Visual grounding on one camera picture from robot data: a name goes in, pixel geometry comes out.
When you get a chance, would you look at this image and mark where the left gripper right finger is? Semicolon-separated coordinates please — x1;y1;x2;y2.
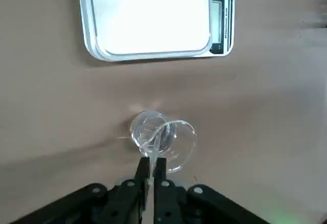
152;157;272;224

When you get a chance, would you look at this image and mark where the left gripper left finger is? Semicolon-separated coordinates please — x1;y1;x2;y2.
10;157;152;224

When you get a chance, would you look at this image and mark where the glass stirring rod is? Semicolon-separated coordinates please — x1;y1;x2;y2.
149;125;167;184

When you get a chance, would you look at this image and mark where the small glass beaker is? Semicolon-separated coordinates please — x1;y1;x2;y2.
129;109;198;174

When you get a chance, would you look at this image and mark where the silver digital balance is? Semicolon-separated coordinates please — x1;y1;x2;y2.
77;0;235;62

